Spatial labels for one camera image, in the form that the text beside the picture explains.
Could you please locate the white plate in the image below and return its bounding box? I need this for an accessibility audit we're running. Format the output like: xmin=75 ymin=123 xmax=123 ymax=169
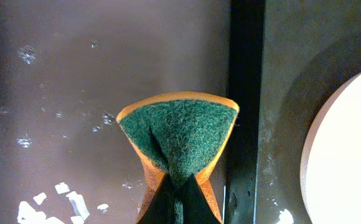
xmin=300 ymin=73 xmax=361 ymax=223

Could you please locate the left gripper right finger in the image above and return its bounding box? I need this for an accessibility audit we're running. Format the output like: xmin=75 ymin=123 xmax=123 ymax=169
xmin=182 ymin=175 xmax=220 ymax=224

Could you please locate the green and orange sponge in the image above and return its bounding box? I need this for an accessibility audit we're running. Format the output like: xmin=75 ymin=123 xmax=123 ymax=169
xmin=116 ymin=91 xmax=240 ymax=223

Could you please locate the large brown serving tray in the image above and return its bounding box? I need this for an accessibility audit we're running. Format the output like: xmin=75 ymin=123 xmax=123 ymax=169
xmin=255 ymin=0 xmax=361 ymax=223

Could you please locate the black small sponge tray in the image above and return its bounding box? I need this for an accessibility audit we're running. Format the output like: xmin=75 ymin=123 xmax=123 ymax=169
xmin=0 ymin=1 xmax=263 ymax=223

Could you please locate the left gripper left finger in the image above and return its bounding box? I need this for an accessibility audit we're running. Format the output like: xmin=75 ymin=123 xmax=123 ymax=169
xmin=138 ymin=175 xmax=175 ymax=224

